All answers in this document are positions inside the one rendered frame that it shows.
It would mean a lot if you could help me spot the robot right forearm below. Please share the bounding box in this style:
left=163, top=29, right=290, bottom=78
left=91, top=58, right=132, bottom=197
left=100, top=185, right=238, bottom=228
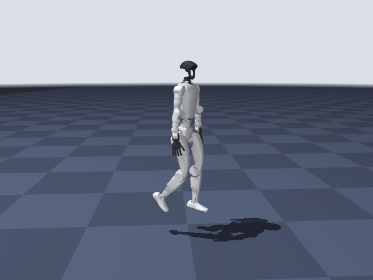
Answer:
left=171, top=110, right=180, bottom=139

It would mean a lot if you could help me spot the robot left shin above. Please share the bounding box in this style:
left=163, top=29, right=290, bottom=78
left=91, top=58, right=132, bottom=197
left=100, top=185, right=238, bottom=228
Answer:
left=190, top=170, right=202, bottom=204

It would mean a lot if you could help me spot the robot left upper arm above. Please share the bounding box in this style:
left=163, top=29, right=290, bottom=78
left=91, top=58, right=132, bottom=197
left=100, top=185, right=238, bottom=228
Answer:
left=196, top=85, right=203, bottom=113

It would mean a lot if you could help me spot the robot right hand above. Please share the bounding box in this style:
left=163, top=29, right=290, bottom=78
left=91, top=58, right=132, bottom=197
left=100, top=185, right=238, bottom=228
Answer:
left=172, top=133, right=185, bottom=156

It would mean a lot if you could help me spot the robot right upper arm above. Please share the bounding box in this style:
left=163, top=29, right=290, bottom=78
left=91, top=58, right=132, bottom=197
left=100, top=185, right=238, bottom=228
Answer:
left=173, top=85, right=185, bottom=117

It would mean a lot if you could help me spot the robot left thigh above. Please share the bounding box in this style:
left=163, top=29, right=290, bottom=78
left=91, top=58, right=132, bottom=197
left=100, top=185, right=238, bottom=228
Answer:
left=187, top=131, right=204, bottom=176

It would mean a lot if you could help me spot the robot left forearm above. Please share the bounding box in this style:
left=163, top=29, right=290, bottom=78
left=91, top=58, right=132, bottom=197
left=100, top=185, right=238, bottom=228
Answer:
left=194, top=113, right=202, bottom=132

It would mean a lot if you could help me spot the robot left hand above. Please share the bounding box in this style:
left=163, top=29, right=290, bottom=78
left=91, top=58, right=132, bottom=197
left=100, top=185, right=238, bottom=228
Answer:
left=198, top=127, right=203, bottom=143

